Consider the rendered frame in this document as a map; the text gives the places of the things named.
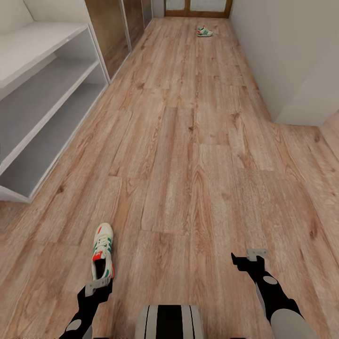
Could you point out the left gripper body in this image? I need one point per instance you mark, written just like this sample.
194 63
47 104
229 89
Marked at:
99 296

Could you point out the robot trunk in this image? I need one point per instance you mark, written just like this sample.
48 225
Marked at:
169 322

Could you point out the gym shoe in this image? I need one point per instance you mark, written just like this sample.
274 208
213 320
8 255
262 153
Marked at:
102 265
204 32

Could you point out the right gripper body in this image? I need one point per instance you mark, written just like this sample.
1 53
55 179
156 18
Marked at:
244 264

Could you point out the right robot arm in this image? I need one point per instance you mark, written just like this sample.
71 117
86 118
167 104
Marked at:
283 313

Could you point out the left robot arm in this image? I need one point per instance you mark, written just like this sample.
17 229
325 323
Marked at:
90 296

